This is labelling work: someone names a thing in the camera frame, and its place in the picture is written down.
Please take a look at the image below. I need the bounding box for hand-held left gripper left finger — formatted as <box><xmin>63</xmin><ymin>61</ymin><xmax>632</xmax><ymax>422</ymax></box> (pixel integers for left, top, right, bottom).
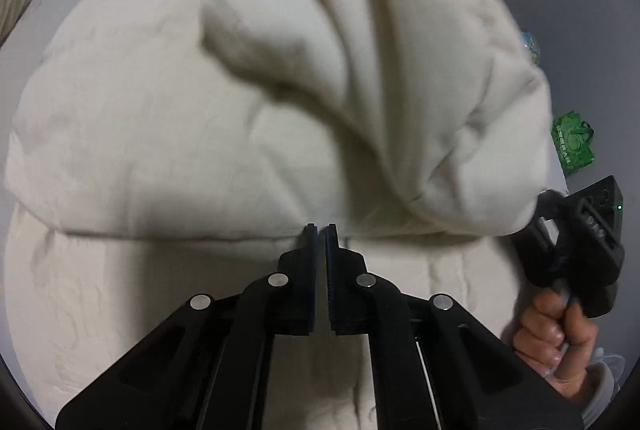
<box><xmin>55</xmin><ymin>222</ymin><xmax>321</xmax><ymax>430</ymax></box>

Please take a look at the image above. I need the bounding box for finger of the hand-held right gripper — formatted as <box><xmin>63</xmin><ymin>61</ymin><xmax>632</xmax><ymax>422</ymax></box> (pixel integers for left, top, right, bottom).
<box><xmin>534</xmin><ymin>189</ymin><xmax>570</xmax><ymax>225</ymax></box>

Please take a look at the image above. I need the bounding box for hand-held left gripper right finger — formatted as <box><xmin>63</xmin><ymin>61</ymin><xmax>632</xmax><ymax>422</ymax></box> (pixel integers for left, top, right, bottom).
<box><xmin>324</xmin><ymin>223</ymin><xmax>585</xmax><ymax>430</ymax></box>

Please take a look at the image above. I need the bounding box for cream hooded puffer coat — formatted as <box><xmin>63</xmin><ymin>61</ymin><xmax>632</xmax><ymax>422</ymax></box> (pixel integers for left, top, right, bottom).
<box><xmin>0</xmin><ymin>0</ymin><xmax>568</xmax><ymax>430</ymax></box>

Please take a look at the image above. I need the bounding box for person's right hand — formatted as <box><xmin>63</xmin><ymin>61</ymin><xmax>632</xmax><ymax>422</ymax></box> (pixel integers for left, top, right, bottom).
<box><xmin>512</xmin><ymin>285</ymin><xmax>599</xmax><ymax>400</ymax></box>

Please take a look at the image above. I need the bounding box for green shopping bag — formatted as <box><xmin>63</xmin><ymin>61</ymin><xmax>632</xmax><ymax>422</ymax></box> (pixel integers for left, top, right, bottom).
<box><xmin>551</xmin><ymin>110</ymin><xmax>596</xmax><ymax>175</ymax></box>

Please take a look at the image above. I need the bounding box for blue globe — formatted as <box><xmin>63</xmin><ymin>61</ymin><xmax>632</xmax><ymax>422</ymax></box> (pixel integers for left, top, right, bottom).
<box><xmin>519</xmin><ymin>29</ymin><xmax>542</xmax><ymax>66</ymax></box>

